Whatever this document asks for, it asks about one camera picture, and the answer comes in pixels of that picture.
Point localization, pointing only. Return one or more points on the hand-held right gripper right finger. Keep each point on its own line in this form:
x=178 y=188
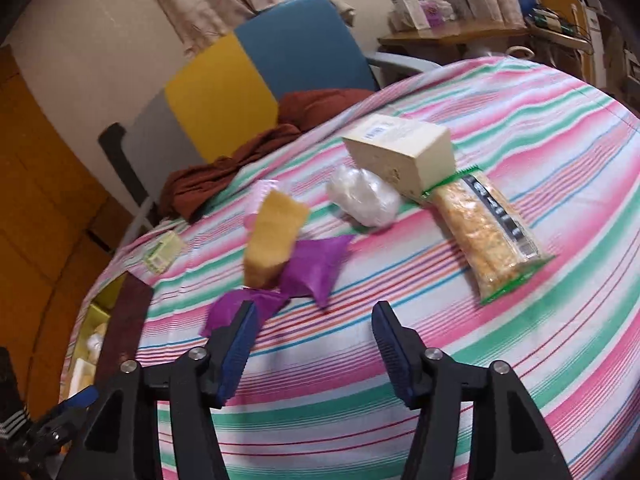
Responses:
x=395 y=355

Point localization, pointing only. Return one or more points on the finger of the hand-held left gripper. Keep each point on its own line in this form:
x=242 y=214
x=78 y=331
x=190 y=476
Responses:
x=77 y=399
x=50 y=435

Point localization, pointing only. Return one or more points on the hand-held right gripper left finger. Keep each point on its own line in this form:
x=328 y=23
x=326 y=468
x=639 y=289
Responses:
x=240 y=355

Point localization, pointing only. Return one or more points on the purple packet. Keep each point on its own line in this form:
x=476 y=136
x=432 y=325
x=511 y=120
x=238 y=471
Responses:
x=315 y=265
x=230 y=310

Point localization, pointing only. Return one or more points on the gold tin box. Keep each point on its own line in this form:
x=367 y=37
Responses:
x=127 y=325

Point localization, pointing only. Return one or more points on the small yellow sponge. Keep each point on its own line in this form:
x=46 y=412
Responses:
x=272 y=240

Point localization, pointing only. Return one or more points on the small green box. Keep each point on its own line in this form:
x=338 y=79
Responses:
x=162 y=254

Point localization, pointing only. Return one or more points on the clear snack bar packet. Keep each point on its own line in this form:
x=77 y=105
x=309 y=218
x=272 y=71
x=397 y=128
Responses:
x=495 y=230

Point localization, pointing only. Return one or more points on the clear plastic bag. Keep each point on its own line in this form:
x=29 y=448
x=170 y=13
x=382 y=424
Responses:
x=365 y=195

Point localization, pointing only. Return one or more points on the beige cardboard box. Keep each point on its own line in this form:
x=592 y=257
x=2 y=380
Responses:
x=400 y=152

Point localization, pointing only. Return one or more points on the striped tablecloth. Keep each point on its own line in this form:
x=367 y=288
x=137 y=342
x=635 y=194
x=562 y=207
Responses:
x=450 y=360

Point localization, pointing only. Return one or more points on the brown-red jacket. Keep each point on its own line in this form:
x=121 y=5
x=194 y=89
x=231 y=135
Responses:
x=240 y=165

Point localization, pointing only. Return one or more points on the wooden wardrobe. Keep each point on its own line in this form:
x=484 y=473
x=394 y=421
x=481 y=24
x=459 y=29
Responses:
x=35 y=210

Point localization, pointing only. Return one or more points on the grey yellow blue chair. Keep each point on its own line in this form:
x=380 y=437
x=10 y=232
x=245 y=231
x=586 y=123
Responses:
x=280 y=55

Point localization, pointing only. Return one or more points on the pink container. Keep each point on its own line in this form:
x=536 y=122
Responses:
x=435 y=12

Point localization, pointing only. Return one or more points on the tall white box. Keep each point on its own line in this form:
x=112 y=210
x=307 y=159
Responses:
x=410 y=7

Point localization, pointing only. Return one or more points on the wooden shelf cart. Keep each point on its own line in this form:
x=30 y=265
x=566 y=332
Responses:
x=565 y=30

